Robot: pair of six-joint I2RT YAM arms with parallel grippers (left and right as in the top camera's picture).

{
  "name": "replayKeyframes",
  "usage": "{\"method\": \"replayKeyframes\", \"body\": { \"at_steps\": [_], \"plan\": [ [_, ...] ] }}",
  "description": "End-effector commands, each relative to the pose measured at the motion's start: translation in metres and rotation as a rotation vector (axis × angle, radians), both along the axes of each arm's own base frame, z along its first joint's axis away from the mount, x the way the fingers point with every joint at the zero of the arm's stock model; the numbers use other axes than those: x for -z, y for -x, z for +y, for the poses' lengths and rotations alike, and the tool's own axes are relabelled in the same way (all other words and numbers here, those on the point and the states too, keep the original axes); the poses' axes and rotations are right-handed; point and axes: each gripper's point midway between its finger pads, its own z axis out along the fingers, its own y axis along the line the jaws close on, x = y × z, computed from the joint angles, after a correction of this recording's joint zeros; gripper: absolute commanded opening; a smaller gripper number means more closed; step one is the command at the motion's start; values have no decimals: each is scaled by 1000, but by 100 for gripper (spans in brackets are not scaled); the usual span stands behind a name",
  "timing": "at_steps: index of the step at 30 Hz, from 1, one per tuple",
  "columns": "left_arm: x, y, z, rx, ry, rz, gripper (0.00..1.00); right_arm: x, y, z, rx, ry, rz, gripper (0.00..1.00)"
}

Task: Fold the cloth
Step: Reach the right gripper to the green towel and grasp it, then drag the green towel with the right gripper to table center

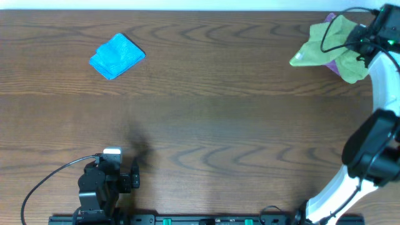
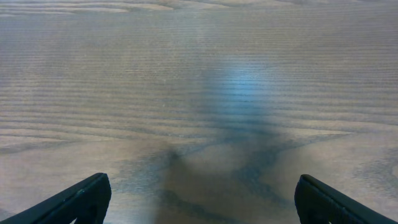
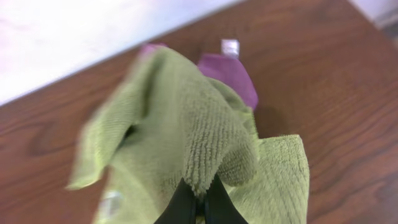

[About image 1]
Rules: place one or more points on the purple cloth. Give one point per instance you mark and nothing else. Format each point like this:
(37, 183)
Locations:
(331, 65)

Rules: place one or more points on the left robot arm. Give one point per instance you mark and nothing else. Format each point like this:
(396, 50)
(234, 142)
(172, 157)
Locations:
(100, 187)

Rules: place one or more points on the crumpled olive green cloth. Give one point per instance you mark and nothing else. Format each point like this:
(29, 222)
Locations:
(350, 69)

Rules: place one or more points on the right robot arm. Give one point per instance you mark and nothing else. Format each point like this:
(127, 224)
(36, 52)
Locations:
(369, 160)

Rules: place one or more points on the folded blue cloth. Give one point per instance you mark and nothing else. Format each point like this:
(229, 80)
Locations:
(116, 56)

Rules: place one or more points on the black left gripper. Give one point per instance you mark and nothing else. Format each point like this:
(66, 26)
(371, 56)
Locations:
(134, 179)

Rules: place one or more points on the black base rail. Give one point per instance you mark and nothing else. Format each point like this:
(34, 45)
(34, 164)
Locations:
(149, 219)

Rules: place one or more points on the light green cloth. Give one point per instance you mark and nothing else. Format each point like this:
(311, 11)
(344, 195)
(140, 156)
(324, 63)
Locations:
(310, 53)

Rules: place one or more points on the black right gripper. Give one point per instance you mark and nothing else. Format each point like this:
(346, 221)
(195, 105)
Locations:
(353, 38)

